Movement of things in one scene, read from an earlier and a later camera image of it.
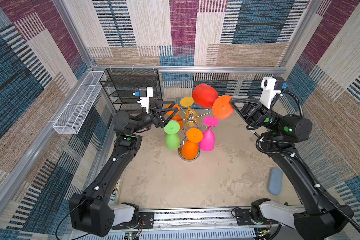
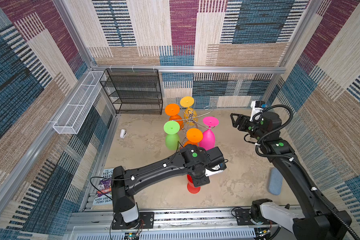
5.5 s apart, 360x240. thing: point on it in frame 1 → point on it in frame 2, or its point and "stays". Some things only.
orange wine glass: (190, 148) stays
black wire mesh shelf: (119, 85) stays
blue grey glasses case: (275, 181) stays
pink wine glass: (208, 142) stays
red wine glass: (205, 95) → (191, 187)
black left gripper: (155, 118) → (204, 181)
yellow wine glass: (191, 118) stays
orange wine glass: (177, 117) stays
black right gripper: (258, 117) → (244, 119)
